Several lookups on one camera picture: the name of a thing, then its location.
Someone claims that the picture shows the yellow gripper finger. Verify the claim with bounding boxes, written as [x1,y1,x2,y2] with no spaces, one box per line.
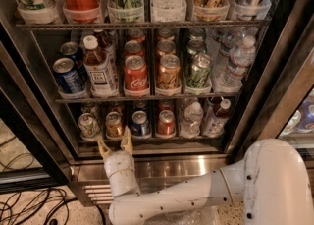
[97,139,112,160]
[120,126,133,154]

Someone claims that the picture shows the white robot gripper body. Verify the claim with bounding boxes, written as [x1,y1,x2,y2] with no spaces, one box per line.
[104,150,140,197]

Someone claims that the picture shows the orange can bottom shelf front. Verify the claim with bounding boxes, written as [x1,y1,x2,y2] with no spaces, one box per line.
[105,111,124,140]

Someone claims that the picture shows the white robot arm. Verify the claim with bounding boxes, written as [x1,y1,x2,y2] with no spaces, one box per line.
[97,130,314,225]

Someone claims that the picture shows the blue can bottom shelf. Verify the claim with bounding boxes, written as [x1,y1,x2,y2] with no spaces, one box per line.
[131,111,150,137]

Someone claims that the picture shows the blue can shelf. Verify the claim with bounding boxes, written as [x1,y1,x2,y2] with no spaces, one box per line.
[52,57,84,94]
[60,41,87,81]
[131,111,150,137]

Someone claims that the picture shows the white green can bottom shelf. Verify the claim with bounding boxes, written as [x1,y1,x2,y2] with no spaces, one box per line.
[78,113,101,139]

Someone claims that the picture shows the red can bottom shelf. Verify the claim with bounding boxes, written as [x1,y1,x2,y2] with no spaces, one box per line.
[157,110,175,138]

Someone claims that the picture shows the water bottle bottom shelf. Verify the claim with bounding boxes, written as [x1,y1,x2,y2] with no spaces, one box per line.
[180,102,203,138]

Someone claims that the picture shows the fridge door left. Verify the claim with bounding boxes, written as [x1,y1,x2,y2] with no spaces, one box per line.
[0,27,69,194]

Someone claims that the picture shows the red cola can middle front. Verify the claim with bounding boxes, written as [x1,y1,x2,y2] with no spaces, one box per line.
[124,55,148,91]

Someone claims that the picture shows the tea bottle middle shelf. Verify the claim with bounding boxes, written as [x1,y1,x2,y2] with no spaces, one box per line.
[83,35,117,92]

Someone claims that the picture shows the tea bottle shelf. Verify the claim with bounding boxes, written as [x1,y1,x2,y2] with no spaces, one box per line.
[202,99,231,138]
[83,35,117,92]

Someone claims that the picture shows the blue can middle shelf front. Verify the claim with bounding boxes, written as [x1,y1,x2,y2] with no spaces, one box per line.
[52,57,84,94]

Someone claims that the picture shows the orange can middle shelf front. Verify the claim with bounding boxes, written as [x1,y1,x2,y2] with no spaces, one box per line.
[156,54,181,90]

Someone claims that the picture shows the tea bottle bottom shelf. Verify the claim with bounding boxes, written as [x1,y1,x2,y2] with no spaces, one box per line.
[202,99,231,138]

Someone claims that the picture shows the green can middle shelf front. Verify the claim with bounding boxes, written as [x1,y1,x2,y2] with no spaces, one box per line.
[186,53,212,88]

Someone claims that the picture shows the blue can middle shelf rear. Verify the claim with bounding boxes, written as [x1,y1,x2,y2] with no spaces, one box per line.
[60,41,87,81]

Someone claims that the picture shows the water bottle middle shelf front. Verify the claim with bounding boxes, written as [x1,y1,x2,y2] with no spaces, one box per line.
[220,35,256,92]

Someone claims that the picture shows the water bottle middle shelf rear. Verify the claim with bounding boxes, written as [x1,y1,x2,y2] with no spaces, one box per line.
[213,27,246,71]

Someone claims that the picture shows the fridge glass door right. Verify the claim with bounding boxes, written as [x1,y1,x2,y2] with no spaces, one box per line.
[225,0,314,164]

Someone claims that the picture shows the clear plastic bin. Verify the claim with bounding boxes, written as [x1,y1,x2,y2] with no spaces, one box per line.
[144,207,221,225]

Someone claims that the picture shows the black floor cables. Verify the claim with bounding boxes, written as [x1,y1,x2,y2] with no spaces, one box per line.
[0,135,106,225]

